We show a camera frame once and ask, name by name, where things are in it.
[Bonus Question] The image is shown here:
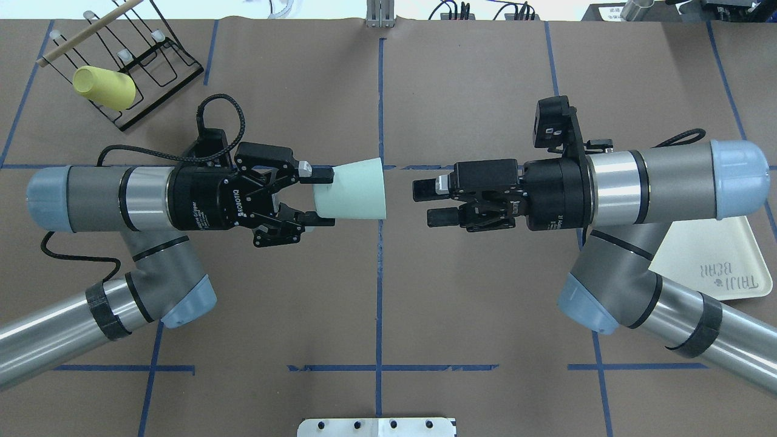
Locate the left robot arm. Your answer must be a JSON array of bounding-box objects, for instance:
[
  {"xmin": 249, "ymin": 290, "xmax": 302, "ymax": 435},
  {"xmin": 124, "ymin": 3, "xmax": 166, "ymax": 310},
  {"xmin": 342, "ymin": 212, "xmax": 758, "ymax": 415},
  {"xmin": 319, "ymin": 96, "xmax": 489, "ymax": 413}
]
[{"xmin": 2, "ymin": 142, "xmax": 337, "ymax": 390}]

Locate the black wire cup rack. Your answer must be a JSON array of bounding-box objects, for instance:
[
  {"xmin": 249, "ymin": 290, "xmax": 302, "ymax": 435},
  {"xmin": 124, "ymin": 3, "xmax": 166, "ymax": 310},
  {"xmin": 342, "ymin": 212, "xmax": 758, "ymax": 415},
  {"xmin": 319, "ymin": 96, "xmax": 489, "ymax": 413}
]
[{"xmin": 35, "ymin": 1, "xmax": 205, "ymax": 132}]

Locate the cream bear tray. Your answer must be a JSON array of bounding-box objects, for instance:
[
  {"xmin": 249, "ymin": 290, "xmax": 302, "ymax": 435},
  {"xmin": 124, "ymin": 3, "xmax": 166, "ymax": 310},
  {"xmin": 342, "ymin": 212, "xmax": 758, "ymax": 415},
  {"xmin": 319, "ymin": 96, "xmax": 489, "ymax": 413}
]
[{"xmin": 650, "ymin": 217, "xmax": 773, "ymax": 301}]

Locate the aluminium frame post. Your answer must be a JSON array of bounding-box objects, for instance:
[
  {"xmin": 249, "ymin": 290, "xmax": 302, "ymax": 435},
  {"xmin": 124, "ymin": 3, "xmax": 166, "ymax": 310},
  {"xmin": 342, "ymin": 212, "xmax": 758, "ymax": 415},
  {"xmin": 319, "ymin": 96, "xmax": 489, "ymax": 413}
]
[{"xmin": 365, "ymin": 0, "xmax": 396, "ymax": 29}]

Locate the yellow cup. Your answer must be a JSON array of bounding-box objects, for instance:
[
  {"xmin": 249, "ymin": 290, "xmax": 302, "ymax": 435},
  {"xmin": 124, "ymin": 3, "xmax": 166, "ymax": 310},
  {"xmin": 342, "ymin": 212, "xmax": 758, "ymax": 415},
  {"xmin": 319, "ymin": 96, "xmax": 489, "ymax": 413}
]
[{"xmin": 72, "ymin": 66, "xmax": 137, "ymax": 111}]

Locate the brown paper table cover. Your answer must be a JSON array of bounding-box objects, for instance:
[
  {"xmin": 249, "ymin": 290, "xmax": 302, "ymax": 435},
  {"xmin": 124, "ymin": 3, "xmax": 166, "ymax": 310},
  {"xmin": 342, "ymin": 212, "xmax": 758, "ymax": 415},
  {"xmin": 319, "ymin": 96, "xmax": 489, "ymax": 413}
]
[{"xmin": 2, "ymin": 17, "xmax": 775, "ymax": 436}]

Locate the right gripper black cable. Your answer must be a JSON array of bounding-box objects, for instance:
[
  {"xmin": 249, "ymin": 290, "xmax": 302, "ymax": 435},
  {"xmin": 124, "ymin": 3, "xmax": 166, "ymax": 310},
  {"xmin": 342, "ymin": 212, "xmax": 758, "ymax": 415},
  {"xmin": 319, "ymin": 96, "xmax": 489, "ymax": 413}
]
[{"xmin": 654, "ymin": 128, "xmax": 707, "ymax": 149}]

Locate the pale green cup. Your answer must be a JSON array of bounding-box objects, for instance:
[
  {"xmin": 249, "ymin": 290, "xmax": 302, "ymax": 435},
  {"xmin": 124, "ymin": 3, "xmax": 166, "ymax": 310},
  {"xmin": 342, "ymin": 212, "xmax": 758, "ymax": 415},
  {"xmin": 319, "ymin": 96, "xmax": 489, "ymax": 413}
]
[{"xmin": 313, "ymin": 158, "xmax": 387, "ymax": 220}]

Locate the white camera pole base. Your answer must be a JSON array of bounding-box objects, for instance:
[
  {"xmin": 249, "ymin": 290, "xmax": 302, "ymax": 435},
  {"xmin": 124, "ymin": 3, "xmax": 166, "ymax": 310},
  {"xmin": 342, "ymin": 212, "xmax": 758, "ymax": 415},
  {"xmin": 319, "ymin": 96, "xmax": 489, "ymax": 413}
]
[{"xmin": 297, "ymin": 417, "xmax": 458, "ymax": 436}]

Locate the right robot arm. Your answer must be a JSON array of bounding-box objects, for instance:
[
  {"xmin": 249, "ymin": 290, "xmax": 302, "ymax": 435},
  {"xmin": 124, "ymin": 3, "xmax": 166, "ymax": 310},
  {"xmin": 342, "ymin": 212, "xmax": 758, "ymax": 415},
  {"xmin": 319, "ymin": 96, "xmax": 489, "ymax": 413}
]
[{"xmin": 412, "ymin": 141, "xmax": 775, "ymax": 393}]

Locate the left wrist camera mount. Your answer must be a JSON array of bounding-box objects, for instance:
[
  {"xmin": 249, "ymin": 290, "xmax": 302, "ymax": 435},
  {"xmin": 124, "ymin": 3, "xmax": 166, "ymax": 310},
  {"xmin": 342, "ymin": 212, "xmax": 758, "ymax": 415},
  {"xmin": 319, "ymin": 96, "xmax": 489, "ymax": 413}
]
[{"xmin": 177, "ymin": 128, "xmax": 233, "ymax": 168}]

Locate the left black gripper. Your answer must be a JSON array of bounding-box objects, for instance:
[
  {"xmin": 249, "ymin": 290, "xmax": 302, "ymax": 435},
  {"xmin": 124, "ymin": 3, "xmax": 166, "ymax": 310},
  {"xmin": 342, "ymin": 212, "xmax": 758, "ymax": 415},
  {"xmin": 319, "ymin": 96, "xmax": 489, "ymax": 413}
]
[{"xmin": 169, "ymin": 142, "xmax": 336, "ymax": 247}]

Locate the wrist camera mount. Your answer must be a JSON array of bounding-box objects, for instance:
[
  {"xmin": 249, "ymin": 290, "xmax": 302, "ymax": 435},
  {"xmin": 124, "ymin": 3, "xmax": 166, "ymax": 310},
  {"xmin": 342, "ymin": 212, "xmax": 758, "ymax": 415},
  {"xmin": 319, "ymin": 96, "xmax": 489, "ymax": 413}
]
[
  {"xmin": 177, "ymin": 128, "xmax": 233, "ymax": 168},
  {"xmin": 532, "ymin": 96, "xmax": 614, "ymax": 160}
]

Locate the silver metal cylinder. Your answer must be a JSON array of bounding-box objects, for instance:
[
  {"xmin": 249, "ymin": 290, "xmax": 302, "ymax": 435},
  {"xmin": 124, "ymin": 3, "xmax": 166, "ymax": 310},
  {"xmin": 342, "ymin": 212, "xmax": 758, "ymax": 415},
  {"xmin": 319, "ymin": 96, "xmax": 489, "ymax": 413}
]
[{"xmin": 620, "ymin": 0, "xmax": 655, "ymax": 22}]

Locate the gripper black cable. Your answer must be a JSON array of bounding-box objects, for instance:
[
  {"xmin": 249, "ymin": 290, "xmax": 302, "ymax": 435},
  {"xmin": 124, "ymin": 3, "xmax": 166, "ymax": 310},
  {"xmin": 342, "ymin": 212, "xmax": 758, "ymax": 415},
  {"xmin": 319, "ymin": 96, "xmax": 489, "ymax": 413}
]
[
  {"xmin": 40, "ymin": 93, "xmax": 245, "ymax": 281},
  {"xmin": 654, "ymin": 128, "xmax": 707, "ymax": 149}
]

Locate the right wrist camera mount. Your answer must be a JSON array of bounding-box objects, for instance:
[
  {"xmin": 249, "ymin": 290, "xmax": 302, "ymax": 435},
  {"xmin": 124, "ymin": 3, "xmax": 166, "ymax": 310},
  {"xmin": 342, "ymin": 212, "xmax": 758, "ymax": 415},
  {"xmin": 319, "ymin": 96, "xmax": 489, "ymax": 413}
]
[{"xmin": 532, "ymin": 96, "xmax": 614, "ymax": 160}]

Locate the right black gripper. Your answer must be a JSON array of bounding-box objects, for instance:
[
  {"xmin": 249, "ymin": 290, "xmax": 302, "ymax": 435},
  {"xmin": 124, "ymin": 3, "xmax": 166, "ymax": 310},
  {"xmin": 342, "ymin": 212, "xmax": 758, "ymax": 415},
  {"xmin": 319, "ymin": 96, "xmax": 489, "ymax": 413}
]
[{"xmin": 412, "ymin": 160, "xmax": 591, "ymax": 232}]

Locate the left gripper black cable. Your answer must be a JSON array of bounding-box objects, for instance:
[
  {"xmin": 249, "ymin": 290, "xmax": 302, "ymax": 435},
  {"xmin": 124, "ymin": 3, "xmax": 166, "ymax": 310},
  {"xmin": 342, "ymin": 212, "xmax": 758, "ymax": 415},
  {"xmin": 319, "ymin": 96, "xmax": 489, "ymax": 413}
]
[{"xmin": 40, "ymin": 93, "xmax": 245, "ymax": 281}]

